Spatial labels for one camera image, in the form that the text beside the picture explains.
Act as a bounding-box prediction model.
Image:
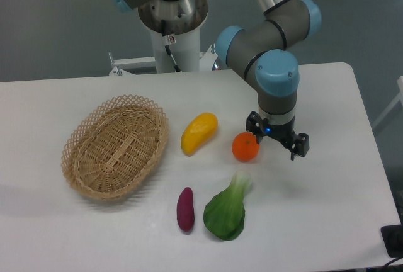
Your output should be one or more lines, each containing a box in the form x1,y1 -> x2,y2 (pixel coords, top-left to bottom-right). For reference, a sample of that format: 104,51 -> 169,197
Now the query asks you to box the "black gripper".
246,111 -> 309,161

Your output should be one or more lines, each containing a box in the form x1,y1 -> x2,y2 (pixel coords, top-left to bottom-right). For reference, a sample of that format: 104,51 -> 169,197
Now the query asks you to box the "orange fruit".
232,132 -> 259,162

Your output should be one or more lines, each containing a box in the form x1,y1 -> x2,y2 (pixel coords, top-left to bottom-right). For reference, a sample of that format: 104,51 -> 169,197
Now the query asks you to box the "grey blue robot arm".
113,0 -> 322,157

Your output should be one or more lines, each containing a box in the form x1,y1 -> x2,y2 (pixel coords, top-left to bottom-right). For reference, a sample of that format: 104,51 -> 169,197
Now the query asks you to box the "yellow mango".
181,112 -> 218,156

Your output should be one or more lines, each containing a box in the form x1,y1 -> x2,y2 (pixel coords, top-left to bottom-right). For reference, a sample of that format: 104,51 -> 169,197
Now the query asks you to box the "green bok choy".
203,171 -> 251,241

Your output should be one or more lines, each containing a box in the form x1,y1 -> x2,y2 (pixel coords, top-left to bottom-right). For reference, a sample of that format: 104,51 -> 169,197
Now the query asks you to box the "purple sweet potato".
176,187 -> 195,232

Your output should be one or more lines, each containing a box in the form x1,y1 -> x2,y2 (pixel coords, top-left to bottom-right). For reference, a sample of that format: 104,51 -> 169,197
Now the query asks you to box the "black device at table edge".
380,224 -> 402,258

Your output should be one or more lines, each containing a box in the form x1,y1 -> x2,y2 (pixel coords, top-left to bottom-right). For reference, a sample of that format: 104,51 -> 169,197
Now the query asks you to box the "woven wicker basket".
61,94 -> 169,201

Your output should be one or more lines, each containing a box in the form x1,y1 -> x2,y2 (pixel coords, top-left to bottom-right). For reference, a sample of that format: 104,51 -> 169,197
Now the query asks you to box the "white frame right edge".
372,76 -> 402,134

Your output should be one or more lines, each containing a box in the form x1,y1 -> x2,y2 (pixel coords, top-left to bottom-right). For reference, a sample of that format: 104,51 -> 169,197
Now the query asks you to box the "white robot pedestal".
109,0 -> 219,76

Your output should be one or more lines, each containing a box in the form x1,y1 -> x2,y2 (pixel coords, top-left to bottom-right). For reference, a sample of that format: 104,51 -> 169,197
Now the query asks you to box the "black cable on pedestal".
161,20 -> 183,73

